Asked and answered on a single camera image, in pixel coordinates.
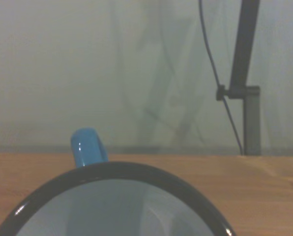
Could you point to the blue enamel mug black rim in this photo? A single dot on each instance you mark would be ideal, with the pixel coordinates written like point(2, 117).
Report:
point(87, 147)

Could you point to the black camera stand pole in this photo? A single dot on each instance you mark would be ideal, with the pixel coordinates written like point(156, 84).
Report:
point(244, 44)

